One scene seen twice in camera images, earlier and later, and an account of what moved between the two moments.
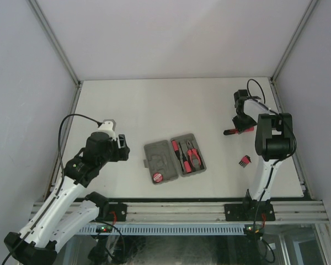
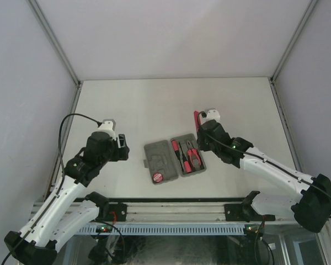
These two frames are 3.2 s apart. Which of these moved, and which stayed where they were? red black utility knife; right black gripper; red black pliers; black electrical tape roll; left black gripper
Moved: red black utility knife; right black gripper
Stayed: black electrical tape roll; left black gripper; red black pliers
